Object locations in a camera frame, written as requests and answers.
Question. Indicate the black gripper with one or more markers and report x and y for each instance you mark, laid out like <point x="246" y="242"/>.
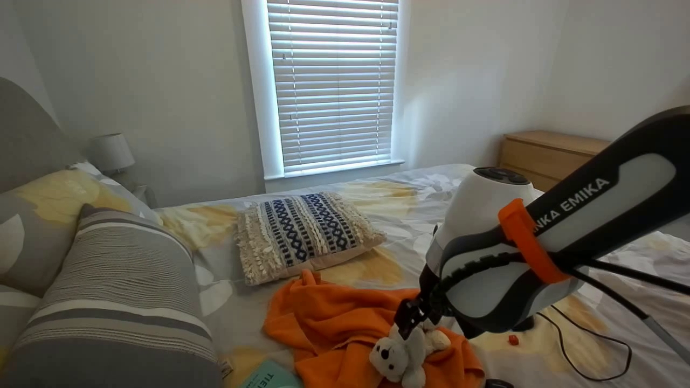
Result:
<point x="413" y="318"/>

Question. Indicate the white stuffed toy dog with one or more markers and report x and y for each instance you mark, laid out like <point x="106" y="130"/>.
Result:
<point x="401" y="357"/>

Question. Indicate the white Franka Panda arm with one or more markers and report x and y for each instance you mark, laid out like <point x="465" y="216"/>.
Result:
<point x="574" y="223"/>

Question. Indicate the orange cloth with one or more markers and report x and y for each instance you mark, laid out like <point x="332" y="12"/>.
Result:
<point x="338" y="324"/>

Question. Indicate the leaf print bedspread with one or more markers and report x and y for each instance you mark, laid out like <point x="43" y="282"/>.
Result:
<point x="402" y="216"/>

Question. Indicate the small orange object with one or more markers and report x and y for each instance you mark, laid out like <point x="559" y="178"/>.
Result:
<point x="515" y="339"/>

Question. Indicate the blue patterned woven pillow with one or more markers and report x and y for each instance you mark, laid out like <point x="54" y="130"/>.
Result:
<point x="304" y="233"/>

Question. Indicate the teal book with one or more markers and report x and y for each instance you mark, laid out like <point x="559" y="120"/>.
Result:
<point x="271" y="377"/>

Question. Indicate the wooden dresser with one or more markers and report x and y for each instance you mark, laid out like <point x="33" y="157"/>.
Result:
<point x="547" y="154"/>

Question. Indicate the white window blinds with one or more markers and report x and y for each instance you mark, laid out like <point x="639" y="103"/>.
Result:
<point x="335" y="83"/>

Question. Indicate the grey striped pillow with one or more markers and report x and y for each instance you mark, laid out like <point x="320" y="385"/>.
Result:
<point x="121" y="295"/>

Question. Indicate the grey table lamp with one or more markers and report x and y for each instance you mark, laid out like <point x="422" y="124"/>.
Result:
<point x="111" y="152"/>

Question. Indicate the grey yellow leaf pillow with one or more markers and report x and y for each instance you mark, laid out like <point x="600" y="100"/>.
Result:
<point x="51" y="208"/>

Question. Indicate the grey headboard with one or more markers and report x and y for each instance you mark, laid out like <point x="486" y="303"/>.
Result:
<point x="29" y="137"/>

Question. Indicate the white window frame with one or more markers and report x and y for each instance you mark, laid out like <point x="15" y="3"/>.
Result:
<point x="255" y="87"/>

